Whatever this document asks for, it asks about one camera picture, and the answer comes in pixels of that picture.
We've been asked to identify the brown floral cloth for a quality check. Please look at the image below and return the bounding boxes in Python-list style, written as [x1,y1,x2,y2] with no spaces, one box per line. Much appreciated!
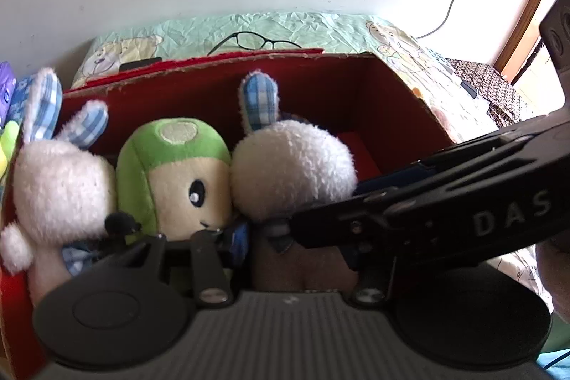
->
[447,58,527,128]

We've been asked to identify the person's right hand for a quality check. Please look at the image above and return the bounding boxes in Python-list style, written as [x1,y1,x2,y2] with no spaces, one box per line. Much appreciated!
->
[536,231,570,323]

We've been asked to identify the green plush doll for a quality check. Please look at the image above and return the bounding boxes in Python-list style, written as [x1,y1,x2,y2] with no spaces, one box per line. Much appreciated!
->
[105,118,233,243]

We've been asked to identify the cartoon bear bed sheet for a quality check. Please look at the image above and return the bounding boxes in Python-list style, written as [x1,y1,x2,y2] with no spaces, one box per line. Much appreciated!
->
[70,11,558,310]

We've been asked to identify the purple plastic toy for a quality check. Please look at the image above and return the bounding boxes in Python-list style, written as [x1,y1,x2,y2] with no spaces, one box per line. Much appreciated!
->
[0,61,16,127]

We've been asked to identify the red cardboard box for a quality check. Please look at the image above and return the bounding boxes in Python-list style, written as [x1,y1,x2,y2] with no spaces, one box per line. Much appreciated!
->
[1,52,450,379]

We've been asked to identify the brown plush toy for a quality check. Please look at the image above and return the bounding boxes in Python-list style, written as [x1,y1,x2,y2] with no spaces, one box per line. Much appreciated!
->
[253,234,357,292]

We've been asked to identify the black smartphone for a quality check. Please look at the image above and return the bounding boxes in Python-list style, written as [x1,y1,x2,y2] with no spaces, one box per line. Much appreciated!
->
[119,57,162,72]

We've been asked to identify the white plush bunny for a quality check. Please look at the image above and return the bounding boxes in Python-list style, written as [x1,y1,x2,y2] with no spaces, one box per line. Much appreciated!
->
[231,69,357,222]
[1,67,117,305]

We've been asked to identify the black eyeglasses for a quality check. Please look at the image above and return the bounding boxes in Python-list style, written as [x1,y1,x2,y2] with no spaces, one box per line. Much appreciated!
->
[207,31,301,56]

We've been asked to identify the green frog plush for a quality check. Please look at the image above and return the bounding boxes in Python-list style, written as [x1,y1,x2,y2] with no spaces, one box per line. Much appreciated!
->
[0,120,20,177]

